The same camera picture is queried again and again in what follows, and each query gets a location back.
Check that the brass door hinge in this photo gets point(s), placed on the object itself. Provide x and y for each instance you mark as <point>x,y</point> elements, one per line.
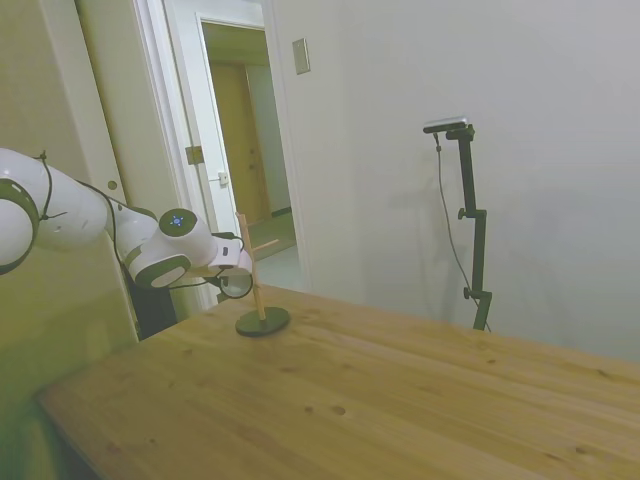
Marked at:
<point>193,155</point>

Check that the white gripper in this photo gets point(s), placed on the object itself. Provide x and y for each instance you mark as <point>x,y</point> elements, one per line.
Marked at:
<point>240,267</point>

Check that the black camera stand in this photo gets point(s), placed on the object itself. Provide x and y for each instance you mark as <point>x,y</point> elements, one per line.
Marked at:
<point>479,250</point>

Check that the blue enamel mug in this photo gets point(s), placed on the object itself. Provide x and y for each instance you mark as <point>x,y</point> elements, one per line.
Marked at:
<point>236,287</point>

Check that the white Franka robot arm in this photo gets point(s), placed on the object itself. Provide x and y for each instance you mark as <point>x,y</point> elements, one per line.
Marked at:
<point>75,220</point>

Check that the metal door latch plate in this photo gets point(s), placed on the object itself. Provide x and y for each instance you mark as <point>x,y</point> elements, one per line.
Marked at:
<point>222,177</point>

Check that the wooden mug tree black base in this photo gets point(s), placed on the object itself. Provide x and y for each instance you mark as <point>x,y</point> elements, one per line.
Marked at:
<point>265,322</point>

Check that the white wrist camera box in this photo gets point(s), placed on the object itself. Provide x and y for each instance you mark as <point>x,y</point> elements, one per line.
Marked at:
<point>227,251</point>

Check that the wooden hallway door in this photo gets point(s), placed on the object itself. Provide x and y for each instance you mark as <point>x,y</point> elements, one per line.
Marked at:
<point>240,150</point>

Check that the white open door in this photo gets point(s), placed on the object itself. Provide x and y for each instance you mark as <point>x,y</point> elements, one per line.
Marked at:
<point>205,125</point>

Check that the metal wall switch plate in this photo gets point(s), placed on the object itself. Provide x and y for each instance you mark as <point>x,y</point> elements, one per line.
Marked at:
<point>301,56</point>

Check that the grey exterior camera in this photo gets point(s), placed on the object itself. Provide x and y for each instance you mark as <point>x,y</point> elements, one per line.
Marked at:
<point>446,124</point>

